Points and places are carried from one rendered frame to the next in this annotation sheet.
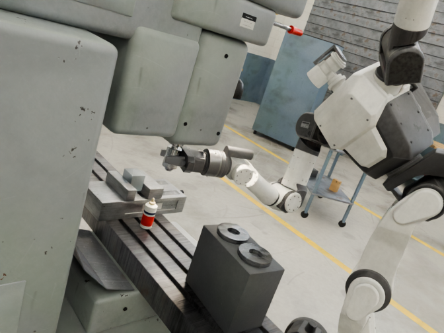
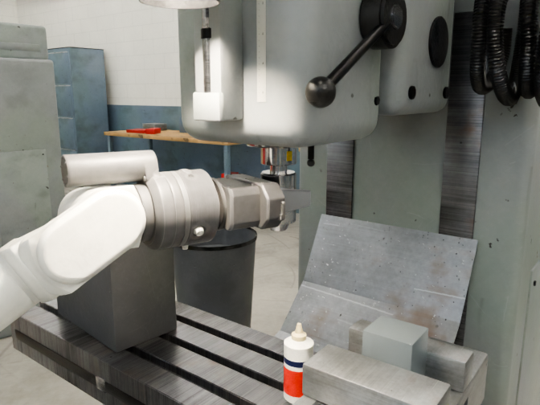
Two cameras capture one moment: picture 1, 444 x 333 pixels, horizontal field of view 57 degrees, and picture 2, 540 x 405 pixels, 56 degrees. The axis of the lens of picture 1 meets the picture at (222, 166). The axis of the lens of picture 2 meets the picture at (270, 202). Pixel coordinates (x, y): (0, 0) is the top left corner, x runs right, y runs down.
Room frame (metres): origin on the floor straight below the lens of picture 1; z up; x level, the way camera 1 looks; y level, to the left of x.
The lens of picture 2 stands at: (1.85, 0.08, 1.37)
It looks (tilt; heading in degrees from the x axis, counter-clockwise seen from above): 12 degrees down; 174
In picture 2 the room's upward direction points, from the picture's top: straight up
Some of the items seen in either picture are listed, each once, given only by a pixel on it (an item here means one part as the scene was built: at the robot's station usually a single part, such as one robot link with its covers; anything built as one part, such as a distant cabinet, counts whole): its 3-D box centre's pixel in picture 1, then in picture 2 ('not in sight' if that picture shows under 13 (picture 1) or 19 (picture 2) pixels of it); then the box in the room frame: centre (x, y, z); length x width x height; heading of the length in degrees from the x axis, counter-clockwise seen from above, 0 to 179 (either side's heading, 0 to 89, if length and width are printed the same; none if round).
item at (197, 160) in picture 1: (198, 161); (216, 206); (1.25, 0.07, 1.23); 0.13 x 0.12 x 0.10; 28
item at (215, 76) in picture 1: (191, 84); (281, 9); (1.20, 0.16, 1.47); 0.21 x 0.19 x 0.32; 46
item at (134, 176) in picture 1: (133, 179); (394, 352); (1.32, 0.28, 1.07); 0.06 x 0.05 x 0.06; 48
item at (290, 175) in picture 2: (174, 148); (278, 175); (1.20, 0.16, 1.26); 0.05 x 0.05 x 0.01
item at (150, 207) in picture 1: (149, 212); (298, 360); (1.24, 0.18, 1.01); 0.04 x 0.04 x 0.11
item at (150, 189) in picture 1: (145, 184); (373, 389); (1.36, 0.24, 1.05); 0.15 x 0.06 x 0.04; 48
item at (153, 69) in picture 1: (134, 73); (357, 25); (1.06, 0.29, 1.47); 0.24 x 0.19 x 0.26; 46
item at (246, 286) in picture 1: (232, 273); (111, 269); (0.97, -0.12, 1.06); 0.22 x 0.12 x 0.20; 40
